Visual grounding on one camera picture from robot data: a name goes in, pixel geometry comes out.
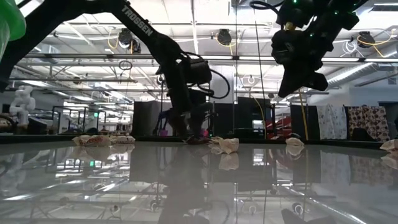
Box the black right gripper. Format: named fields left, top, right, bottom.
left=272, top=29, right=329, bottom=98

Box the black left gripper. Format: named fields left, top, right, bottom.
left=161, top=62, right=215, bottom=141

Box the brown candy bar wrapper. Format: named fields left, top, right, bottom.
left=72, top=134, right=112, bottom=147
left=185, top=136, right=212, bottom=146

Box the white candy bar wrapper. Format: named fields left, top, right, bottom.
left=379, top=139, right=398, bottom=153
left=285, top=137, right=305, bottom=147
left=210, top=136, right=240, bottom=155
left=110, top=135, right=136, bottom=144

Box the white floral cloth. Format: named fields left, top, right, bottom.
left=317, top=104, right=348, bottom=141

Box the black monitor screen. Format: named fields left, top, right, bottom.
left=238, top=96, right=272, bottom=139

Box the brown floral cloth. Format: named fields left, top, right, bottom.
left=348, top=105, right=391, bottom=143

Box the green plastic bucket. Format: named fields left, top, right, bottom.
left=0, top=0, right=27, bottom=60

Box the yellow cable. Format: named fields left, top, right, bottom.
left=297, top=88, right=310, bottom=141

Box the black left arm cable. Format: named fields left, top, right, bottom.
left=198, top=67, right=231, bottom=100

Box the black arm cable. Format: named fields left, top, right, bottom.
left=198, top=67, right=231, bottom=100
left=248, top=0, right=282, bottom=12

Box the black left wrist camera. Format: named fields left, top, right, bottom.
left=185, top=58, right=213, bottom=85

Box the ceiling cable reel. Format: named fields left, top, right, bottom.
left=216, top=28, right=233, bottom=47
left=356, top=30, right=376, bottom=49
left=117, top=27, right=141, bottom=54

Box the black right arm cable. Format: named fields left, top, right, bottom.
left=248, top=0, right=282, bottom=12

